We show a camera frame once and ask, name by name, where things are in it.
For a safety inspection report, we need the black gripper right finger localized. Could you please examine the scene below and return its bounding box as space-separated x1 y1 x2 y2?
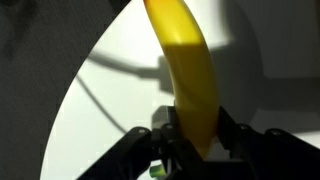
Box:
215 105 320 180

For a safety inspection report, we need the yellow banana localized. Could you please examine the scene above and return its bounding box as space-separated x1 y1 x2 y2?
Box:
143 0 221 160

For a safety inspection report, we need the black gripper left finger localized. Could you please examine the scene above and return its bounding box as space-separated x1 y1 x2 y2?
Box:
75 105 203 180

